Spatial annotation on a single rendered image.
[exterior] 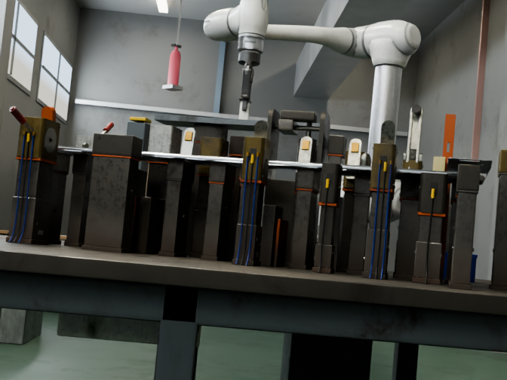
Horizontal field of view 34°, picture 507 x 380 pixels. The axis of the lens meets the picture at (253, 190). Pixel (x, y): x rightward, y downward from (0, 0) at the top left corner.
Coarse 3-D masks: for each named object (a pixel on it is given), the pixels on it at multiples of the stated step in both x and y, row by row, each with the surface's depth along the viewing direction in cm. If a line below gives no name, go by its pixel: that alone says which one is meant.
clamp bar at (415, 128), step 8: (416, 112) 245; (416, 120) 248; (416, 128) 247; (408, 136) 246; (416, 136) 247; (408, 144) 246; (416, 144) 246; (408, 152) 245; (416, 152) 245; (408, 160) 245; (416, 160) 244
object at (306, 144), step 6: (306, 138) 253; (300, 144) 253; (306, 144) 252; (312, 144) 254; (300, 150) 252; (306, 150) 252; (300, 156) 252; (306, 156) 251; (300, 162) 251; (306, 162) 251
